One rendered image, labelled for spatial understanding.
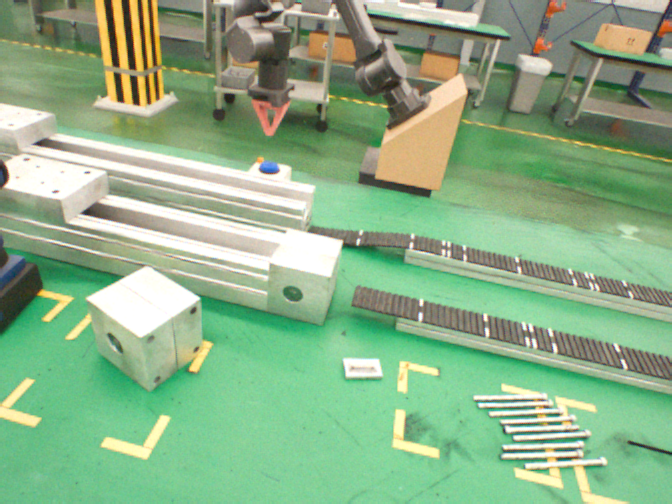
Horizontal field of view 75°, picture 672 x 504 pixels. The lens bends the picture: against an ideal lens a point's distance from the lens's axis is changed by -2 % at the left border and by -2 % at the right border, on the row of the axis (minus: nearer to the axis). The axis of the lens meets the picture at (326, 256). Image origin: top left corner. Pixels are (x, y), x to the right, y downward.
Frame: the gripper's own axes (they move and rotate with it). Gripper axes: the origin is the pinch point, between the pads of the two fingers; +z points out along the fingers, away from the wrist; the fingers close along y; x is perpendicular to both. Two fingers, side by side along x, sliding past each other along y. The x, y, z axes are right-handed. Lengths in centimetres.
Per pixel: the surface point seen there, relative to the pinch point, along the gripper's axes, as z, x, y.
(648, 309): 13, 77, 13
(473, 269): 12.8, 45.3, 13.9
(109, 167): 6.4, -25.3, 18.2
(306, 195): 7.2, 11.6, 10.5
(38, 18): 74, -454, -434
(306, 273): 5.7, 18.7, 36.6
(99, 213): 8.8, -19.3, 30.0
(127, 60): 53, -194, -234
